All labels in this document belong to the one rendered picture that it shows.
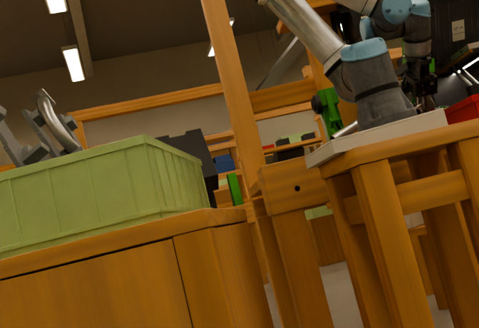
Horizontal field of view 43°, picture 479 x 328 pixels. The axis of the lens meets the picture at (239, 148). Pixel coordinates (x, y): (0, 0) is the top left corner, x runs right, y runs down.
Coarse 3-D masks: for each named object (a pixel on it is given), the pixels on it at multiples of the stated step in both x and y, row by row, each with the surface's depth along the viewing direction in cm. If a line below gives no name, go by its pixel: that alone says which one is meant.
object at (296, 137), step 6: (306, 132) 1190; (282, 138) 1180; (294, 138) 1184; (300, 138) 1186; (318, 144) 1180; (312, 150) 1226; (222, 156) 1151; (228, 156) 1153; (264, 156) 1157; (216, 162) 1147; (222, 180) 1145; (222, 186) 1133; (228, 186) 1135
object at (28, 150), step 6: (42, 144) 132; (24, 150) 135; (30, 150) 133; (36, 150) 132; (42, 150) 132; (48, 150) 133; (24, 156) 133; (30, 156) 132; (36, 156) 132; (42, 156) 133; (24, 162) 132; (30, 162) 133; (36, 162) 133
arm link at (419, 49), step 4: (428, 40) 173; (404, 44) 173; (408, 44) 171; (412, 44) 170; (416, 44) 170; (420, 44) 170; (424, 44) 170; (428, 44) 171; (404, 48) 174; (408, 48) 172; (412, 48) 171; (416, 48) 170; (420, 48) 170; (424, 48) 170; (428, 48) 171; (404, 52) 174; (408, 52) 172; (412, 52) 172; (416, 52) 171; (420, 52) 171; (424, 52) 171; (428, 52) 172; (412, 56) 173; (416, 56) 172; (420, 56) 172; (424, 56) 172
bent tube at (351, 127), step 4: (420, 104) 185; (416, 108) 184; (420, 108) 185; (420, 112) 186; (356, 120) 191; (352, 124) 190; (356, 124) 190; (344, 128) 189; (348, 128) 189; (352, 128) 189; (356, 128) 190; (336, 132) 188; (340, 132) 188; (344, 132) 188; (348, 132) 188; (352, 132) 189; (332, 136) 188; (336, 136) 186; (340, 136) 187
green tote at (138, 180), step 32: (64, 160) 120; (96, 160) 119; (128, 160) 118; (160, 160) 128; (192, 160) 164; (0, 192) 121; (32, 192) 120; (64, 192) 119; (96, 192) 119; (128, 192) 118; (160, 192) 120; (192, 192) 155; (0, 224) 120; (32, 224) 119; (64, 224) 119; (96, 224) 118; (128, 224) 117; (0, 256) 120
